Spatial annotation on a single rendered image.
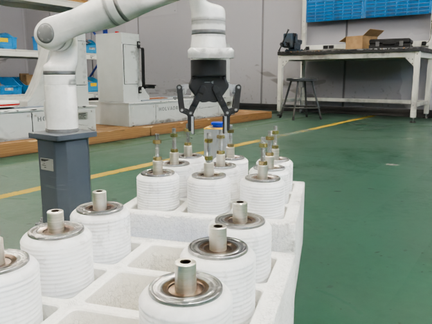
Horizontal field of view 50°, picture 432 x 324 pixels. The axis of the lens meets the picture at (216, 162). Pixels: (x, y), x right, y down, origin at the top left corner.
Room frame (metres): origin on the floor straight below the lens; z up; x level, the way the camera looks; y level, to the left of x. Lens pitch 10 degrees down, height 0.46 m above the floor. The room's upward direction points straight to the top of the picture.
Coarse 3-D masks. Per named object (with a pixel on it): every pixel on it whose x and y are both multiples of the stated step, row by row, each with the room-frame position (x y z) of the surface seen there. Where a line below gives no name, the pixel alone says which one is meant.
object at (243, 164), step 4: (236, 160) 1.19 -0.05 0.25; (240, 160) 1.19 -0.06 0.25; (244, 160) 1.20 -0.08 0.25; (236, 164) 1.18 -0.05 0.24; (240, 164) 1.18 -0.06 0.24; (244, 164) 1.19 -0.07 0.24; (240, 168) 1.18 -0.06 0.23; (244, 168) 1.19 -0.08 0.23; (240, 172) 1.18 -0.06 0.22; (244, 172) 1.19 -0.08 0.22; (240, 176) 1.18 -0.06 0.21; (244, 176) 1.19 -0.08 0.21; (240, 180) 1.18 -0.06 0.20
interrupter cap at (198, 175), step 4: (196, 172) 1.01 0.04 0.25; (200, 172) 1.02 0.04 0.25; (216, 172) 1.01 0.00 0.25; (220, 172) 1.01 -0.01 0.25; (192, 176) 0.98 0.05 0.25; (196, 176) 0.97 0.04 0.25; (200, 176) 0.97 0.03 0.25; (216, 176) 0.97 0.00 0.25; (220, 176) 0.98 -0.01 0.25; (224, 176) 0.98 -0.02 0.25
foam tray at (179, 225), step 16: (304, 192) 1.24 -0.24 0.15; (128, 208) 0.98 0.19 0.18; (288, 208) 0.98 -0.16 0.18; (144, 224) 0.94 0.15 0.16; (160, 224) 0.94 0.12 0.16; (176, 224) 0.93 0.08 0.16; (192, 224) 0.92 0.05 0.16; (208, 224) 0.91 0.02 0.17; (272, 224) 0.88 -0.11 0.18; (288, 224) 0.88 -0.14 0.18; (176, 240) 0.93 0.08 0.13; (192, 240) 0.92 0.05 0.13; (272, 240) 0.88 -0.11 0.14; (288, 240) 0.87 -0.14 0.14
